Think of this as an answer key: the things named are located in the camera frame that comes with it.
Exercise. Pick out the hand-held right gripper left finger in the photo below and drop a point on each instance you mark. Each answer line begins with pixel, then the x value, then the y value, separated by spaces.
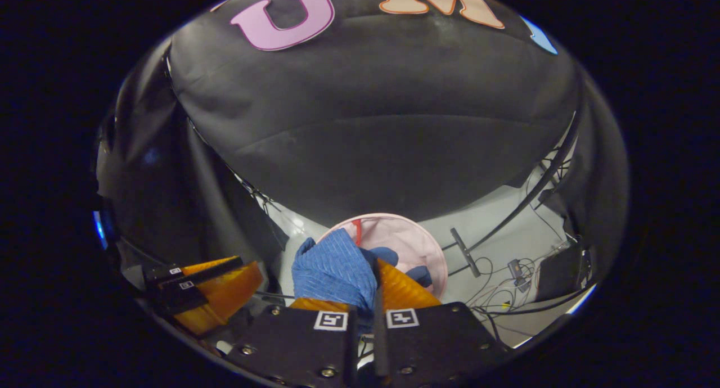
pixel 292 348

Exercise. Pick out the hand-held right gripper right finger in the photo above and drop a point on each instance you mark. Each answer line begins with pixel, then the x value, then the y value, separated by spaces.
pixel 381 332

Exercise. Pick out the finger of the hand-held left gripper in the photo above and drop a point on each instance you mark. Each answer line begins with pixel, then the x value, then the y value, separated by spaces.
pixel 225 292
pixel 191 273

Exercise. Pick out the blue knitted garment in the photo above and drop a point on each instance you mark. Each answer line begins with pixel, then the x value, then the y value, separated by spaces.
pixel 332 270

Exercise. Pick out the pink laundry hamper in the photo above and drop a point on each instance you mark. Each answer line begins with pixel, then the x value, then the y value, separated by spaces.
pixel 405 242

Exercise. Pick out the black clothes rack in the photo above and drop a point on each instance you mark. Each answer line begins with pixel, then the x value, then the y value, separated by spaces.
pixel 466 253

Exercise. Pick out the small grey adapter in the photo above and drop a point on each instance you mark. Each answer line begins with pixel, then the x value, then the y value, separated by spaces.
pixel 514 267

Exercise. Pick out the black box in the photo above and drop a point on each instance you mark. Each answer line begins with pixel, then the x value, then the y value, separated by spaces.
pixel 562 273

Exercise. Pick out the black backdrop cloth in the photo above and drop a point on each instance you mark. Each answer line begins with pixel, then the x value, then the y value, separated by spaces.
pixel 365 123

